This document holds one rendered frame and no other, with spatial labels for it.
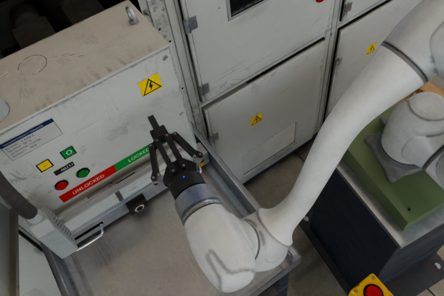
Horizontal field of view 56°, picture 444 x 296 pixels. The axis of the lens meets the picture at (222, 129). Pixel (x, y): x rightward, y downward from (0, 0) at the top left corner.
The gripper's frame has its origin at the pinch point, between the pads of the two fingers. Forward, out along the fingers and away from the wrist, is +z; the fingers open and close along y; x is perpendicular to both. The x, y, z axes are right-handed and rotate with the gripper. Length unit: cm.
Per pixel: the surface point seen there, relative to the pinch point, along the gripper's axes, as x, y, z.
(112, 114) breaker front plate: 3.1, -7.9, 7.3
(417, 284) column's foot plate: -125, 79, -46
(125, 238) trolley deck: -39.9, -21.4, -1.2
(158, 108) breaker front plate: -3.0, 3.0, 8.6
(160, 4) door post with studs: 6.1, 17.0, 35.5
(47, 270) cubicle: -84, -61, 26
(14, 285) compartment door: -40, -56, 2
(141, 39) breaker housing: 14.3, 5.8, 14.8
